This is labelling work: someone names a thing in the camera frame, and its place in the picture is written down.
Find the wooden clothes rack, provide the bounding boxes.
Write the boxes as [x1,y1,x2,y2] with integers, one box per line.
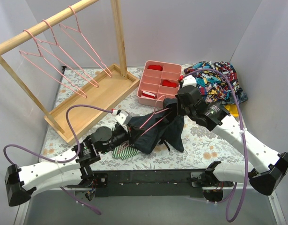
[0,0,140,144]

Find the red sock middle compartment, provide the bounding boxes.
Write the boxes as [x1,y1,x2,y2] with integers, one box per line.
[162,80,178,88]

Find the red white striped sock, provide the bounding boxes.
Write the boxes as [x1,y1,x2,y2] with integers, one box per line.
[141,91,156,99]

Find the pink wire hanger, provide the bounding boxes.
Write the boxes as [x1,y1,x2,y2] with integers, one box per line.
[37,19,99,88]
[117,95,168,154]
[19,30,88,98]
[59,6,112,78]

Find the pink divided organizer box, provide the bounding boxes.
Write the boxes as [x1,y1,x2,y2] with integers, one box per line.
[137,60,182,108]

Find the green white striped shorts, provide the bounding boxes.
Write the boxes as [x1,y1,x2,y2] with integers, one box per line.
[112,146,140,160]

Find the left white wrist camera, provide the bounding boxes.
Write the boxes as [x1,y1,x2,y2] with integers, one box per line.
[112,109,131,132]

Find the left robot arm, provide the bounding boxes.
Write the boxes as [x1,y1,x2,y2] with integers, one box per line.
[5,124,142,207]

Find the red sock compartment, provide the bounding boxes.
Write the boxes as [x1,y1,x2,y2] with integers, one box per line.
[162,80,178,88]
[148,65,163,71]

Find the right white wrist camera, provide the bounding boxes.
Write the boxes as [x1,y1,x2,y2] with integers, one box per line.
[179,75,197,88]

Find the yellow plastic tray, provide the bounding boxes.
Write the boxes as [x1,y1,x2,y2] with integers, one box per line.
[225,105,239,118]

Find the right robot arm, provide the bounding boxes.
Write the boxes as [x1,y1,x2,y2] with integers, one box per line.
[176,85,288,195]

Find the dark navy shorts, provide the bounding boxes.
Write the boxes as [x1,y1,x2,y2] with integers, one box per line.
[130,98,185,154]

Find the colourful comic print shorts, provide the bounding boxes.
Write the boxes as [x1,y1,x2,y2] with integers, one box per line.
[184,61,248,105]

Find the red sock top compartment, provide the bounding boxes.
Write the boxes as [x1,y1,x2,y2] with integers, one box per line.
[148,65,163,71]

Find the aluminium frame rail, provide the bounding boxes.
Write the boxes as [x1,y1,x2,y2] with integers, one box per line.
[13,168,287,225]

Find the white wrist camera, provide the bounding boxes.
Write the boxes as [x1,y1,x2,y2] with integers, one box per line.
[112,109,131,132]
[179,75,197,88]

